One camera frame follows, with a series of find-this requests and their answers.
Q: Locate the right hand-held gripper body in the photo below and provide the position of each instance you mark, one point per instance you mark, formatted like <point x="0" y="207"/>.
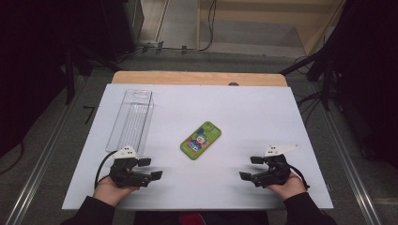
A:
<point x="277" y="172"/>

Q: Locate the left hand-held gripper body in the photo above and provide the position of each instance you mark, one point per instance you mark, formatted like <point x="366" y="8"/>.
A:
<point x="125" y="175"/>

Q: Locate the clear plastic box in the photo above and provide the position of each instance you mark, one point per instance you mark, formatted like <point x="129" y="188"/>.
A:
<point x="133" y="122"/>

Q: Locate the green cartoon phone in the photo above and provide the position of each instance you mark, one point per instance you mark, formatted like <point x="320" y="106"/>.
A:
<point x="200" y="140"/>

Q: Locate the person's right hand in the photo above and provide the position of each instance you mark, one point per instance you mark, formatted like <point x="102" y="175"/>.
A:
<point x="291" y="189"/>

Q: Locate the person's left hand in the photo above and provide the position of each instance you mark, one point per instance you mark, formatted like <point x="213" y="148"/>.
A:
<point x="109" y="192"/>

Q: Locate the white board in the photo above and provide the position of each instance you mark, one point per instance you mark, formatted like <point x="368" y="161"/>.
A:
<point x="237" y="125"/>

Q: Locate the person's dark clothing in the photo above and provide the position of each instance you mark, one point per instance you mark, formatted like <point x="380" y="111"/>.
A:
<point x="231" y="218"/>

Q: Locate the wooden table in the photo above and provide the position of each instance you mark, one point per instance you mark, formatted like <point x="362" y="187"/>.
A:
<point x="187" y="77"/>

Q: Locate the black metal stand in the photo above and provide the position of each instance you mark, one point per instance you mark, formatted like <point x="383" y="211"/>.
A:
<point x="325" y="75"/>
<point x="70" y="72"/>

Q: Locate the wooden shelf unit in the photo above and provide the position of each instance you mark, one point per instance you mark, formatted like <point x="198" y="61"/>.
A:
<point x="266" y="28"/>

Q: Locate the black cabinet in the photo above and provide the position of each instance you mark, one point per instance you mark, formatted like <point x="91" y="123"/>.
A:
<point x="122" y="25"/>

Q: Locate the aluminium floor rail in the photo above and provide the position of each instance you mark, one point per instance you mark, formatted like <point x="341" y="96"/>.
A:
<point x="347" y="159"/>
<point x="47" y="156"/>

